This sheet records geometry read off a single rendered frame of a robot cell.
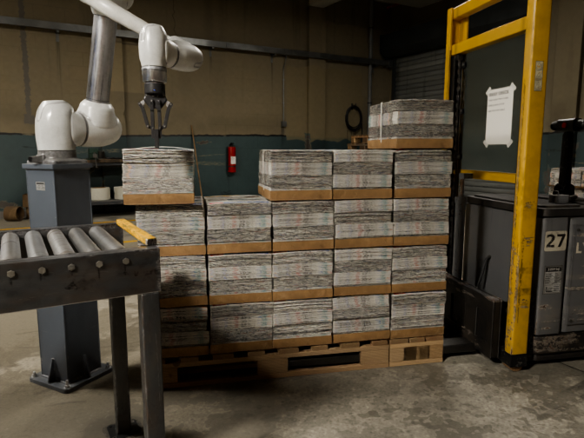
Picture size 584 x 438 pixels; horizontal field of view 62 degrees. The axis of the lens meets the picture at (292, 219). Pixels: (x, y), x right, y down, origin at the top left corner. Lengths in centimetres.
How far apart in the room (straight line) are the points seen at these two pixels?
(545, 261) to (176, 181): 175
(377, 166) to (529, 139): 68
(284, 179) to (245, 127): 737
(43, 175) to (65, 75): 647
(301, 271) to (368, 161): 59
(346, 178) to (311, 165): 17
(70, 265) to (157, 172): 86
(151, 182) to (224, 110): 732
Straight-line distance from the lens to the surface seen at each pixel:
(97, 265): 133
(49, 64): 876
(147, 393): 148
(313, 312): 231
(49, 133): 233
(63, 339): 244
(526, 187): 244
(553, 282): 267
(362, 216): 229
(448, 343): 270
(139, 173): 209
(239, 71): 956
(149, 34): 194
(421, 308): 251
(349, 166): 224
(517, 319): 256
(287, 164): 217
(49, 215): 233
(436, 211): 243
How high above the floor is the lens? 107
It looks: 8 degrees down
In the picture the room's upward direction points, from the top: straight up
